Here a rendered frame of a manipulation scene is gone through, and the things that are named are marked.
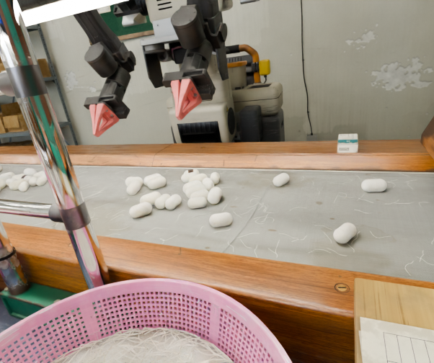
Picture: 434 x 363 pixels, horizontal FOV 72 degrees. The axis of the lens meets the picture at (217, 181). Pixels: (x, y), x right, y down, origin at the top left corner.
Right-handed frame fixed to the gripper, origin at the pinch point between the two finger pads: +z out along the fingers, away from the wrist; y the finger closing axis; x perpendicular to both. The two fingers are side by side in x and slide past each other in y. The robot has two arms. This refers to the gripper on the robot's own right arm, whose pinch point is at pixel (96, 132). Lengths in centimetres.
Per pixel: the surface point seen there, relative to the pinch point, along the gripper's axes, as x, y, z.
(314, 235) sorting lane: -10, 55, 23
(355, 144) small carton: 4, 60, 2
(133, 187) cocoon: -6.3, 22.2, 16.9
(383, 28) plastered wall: 116, 80, -156
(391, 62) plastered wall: 133, 86, -142
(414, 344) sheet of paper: -24, 62, 34
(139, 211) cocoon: -11.0, 28.9, 22.8
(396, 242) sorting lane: -9, 64, 23
